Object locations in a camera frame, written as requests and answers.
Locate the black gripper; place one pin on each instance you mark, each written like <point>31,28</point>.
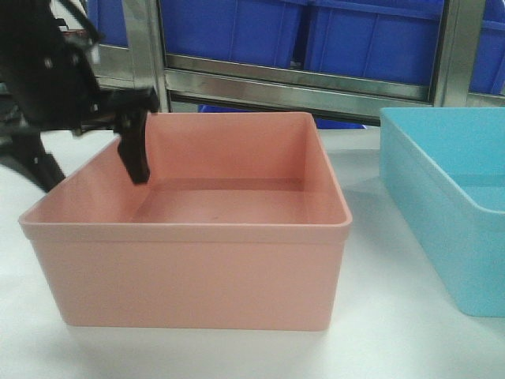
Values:
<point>49,78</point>

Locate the pink plastic box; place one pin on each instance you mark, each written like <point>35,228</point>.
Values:
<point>242,224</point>

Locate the dark blue storage bin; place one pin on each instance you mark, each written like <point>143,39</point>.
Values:
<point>261,33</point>
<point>392,41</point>
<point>488,70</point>
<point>108,18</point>

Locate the light blue plastic box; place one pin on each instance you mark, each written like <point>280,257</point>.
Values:
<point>444,169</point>

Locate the stainless steel shelf rack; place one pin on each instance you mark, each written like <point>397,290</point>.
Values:
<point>187,79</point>

